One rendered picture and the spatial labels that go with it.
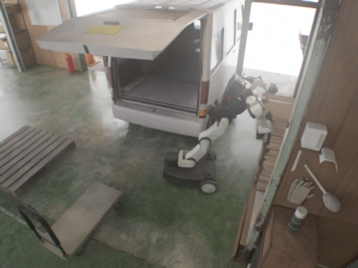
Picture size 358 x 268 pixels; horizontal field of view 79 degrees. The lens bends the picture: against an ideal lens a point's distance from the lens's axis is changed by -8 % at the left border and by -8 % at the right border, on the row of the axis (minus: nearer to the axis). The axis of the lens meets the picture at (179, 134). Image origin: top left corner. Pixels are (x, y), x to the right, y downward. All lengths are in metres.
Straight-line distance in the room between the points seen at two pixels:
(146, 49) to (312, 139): 1.20
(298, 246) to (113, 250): 1.68
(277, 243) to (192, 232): 1.16
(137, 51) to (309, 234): 1.70
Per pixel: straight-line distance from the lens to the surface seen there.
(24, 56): 7.97
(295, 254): 1.65
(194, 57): 4.84
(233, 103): 2.34
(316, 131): 1.31
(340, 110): 1.35
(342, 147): 1.47
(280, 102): 2.58
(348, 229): 2.20
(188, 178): 2.82
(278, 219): 1.75
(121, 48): 1.84
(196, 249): 2.50
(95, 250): 2.62
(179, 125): 3.16
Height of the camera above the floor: 2.23
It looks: 36 degrees down
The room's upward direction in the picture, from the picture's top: straight up
